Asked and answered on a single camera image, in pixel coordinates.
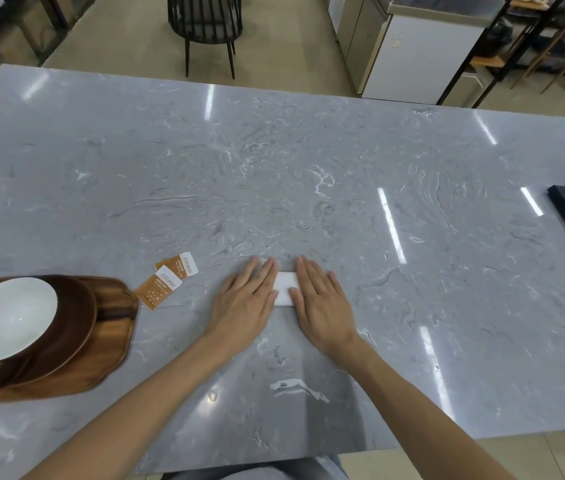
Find person's left hand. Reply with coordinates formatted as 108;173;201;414
205;257;280;347

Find person's right hand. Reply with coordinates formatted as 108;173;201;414
288;255;364;356

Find white napkin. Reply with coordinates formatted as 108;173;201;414
272;271;299;308

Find person's left forearm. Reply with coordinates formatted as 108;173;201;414
22;331;251;480

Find person's right forearm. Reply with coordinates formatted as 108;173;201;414
323;337;515;480

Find orange and white sachet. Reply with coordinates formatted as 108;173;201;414
135;265;185;312
155;252;200;281

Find brown wooden tray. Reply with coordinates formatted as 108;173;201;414
0;276;140;405

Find dark brown wooden plate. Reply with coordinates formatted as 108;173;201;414
0;275;99;388

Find person's grey trousers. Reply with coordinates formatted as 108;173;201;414
162;455;349;480

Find white ceramic bowl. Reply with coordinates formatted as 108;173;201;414
0;277;59;364

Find white and steel cabinet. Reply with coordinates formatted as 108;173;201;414
336;0;510;106

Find black spindle-back chair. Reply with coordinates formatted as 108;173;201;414
166;0;244;80

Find black metal shelf rack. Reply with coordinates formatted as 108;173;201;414
436;0;565;109

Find black bag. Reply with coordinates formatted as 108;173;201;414
482;19;514;59

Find wooden chair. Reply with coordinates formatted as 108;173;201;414
509;9;565;116

